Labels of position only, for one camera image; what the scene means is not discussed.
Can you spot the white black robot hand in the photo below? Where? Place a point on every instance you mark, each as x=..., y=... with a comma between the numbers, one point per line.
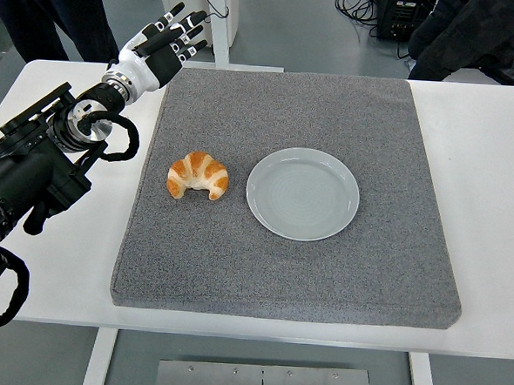
x=135, y=69

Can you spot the golden croissant bread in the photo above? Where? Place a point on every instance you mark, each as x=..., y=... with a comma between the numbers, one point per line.
x=197, y=169

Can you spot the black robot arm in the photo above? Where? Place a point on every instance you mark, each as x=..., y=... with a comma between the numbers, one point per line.
x=22, y=169

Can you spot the pale grey round plate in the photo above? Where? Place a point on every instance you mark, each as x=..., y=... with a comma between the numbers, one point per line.
x=302, y=195

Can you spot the person's legs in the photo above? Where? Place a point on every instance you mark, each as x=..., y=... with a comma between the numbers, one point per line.
x=33, y=4

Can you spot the grey speckled mat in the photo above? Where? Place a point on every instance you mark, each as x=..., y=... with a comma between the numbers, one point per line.
x=278, y=272

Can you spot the black electronics box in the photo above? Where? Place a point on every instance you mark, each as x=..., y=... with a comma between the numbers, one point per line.
x=394, y=17

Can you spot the white table leg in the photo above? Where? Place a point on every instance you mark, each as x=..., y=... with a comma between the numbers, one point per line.
x=98, y=361
x=423, y=383

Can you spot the person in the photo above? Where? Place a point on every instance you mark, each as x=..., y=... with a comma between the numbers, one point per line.
x=476, y=36

